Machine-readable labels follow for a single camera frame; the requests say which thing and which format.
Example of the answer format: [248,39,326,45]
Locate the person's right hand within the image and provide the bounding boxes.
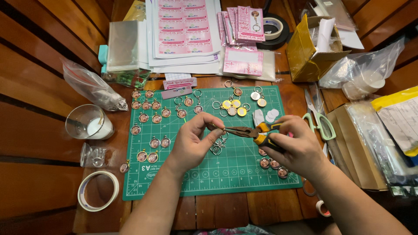
[260,115,331,183]

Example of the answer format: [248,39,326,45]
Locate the person's left hand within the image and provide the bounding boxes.
[165,112,226,174]

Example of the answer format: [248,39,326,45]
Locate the silver keyring chain bunch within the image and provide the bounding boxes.
[210,131,230,156]

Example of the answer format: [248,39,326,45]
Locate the yellow black handled pliers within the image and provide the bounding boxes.
[206,121,285,153]

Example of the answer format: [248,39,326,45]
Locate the stack of brown envelopes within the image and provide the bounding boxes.
[327,104,389,192]

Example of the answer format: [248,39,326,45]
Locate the pile of white round discs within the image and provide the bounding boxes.
[265,109,280,123]

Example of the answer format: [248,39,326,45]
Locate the group of photo pendants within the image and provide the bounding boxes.
[119,89,205,174]

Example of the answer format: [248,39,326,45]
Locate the green cutting mat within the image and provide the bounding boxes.
[122,86,303,201]

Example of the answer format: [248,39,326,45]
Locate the pink label strip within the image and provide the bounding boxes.
[160,86,193,100]
[163,77,198,91]

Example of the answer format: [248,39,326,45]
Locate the small white tape roll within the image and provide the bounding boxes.
[315,200,332,217]

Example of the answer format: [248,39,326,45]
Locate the white paper scrap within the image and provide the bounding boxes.
[253,109,265,127]

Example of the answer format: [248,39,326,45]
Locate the pile of clear plastic packages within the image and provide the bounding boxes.
[346,101,418,196]

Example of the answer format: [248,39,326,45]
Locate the shiny green packet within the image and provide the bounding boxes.
[101,68,152,89]

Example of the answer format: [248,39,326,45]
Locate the pile of clear sleeves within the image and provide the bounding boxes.
[218,46,277,82]

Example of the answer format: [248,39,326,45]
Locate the glass cup with white content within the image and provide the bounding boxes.
[65,104,115,140]

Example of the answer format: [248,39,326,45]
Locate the floral patterned garment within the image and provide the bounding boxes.
[193,225,271,235]

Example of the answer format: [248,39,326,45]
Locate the small clear plastic bag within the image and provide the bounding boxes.
[80,143,108,168]

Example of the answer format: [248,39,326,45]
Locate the pink backing card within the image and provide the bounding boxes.
[223,48,264,77]

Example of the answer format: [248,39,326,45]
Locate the cardboard box with yellow tape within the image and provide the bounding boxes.
[286,14,352,83]

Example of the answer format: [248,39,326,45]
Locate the plastic bag with white cups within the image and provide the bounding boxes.
[319,37,406,100]

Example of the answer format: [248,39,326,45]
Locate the yellow courier bag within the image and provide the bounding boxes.
[371,86,418,157]

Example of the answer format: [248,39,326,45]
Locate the stack of pink label sheets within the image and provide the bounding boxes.
[145,0,223,74]

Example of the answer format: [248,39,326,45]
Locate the zip bag with key rings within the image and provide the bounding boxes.
[60,58,129,112]

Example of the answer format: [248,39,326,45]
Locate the large white tape roll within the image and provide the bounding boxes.
[77,171,120,212]

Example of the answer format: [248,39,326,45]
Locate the stack of clear plastic sleeves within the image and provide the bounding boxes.
[107,20,140,72]

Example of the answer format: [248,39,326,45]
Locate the black tape roll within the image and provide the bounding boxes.
[256,13,291,51]

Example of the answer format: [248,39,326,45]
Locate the beige masking tape roll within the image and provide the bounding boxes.
[263,17,284,41]

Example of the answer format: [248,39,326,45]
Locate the teal plastic tool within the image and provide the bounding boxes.
[98,45,109,74]

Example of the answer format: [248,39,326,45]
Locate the stack of packaged pink cards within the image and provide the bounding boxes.
[217,6,266,46]

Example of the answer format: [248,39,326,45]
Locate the clear bag with papers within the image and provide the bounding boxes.
[300,0,365,50]

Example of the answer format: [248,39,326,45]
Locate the yellow packet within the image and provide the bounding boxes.
[123,0,146,22]

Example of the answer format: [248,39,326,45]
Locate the mint green handled scissors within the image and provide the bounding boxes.
[302,88,337,141]

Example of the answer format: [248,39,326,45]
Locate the cluster of blank gold keychains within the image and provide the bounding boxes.
[212,95,251,118]

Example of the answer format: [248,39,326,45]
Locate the photo keychain with ring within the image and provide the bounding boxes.
[224,80,243,97]

